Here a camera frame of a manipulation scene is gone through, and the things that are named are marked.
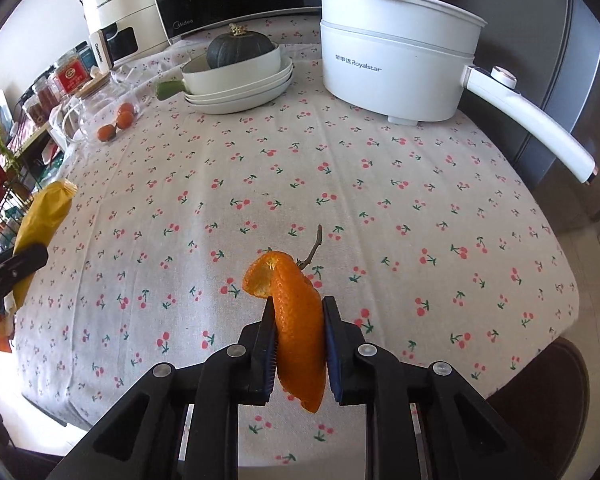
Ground yellow snack wrapper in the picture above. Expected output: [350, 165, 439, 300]
[10, 178, 80, 311]

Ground orange peel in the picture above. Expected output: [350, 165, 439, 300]
[242, 252, 326, 413]

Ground dark brown trash bin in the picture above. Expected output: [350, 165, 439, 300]
[488, 337, 590, 479]

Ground orange tangerine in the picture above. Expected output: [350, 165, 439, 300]
[96, 124, 117, 142]
[116, 110, 134, 130]
[117, 103, 134, 115]

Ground cherry print tablecloth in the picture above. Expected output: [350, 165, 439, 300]
[14, 13, 581, 466]

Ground red label jar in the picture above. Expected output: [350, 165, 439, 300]
[55, 49, 91, 96]

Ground brown twig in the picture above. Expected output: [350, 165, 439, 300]
[296, 224, 323, 270]

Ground cream air fryer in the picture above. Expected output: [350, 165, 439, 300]
[83, 0, 169, 73]

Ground stacked white plates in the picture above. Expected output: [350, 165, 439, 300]
[183, 55, 294, 115]

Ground dark green pumpkin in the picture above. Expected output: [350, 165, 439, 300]
[206, 24, 275, 68]

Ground white electric cooking pot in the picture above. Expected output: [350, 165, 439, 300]
[320, 0, 597, 183]

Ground grey refrigerator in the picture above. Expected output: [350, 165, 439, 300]
[444, 0, 600, 232]

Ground black wire rack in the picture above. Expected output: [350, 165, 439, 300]
[0, 159, 37, 261]

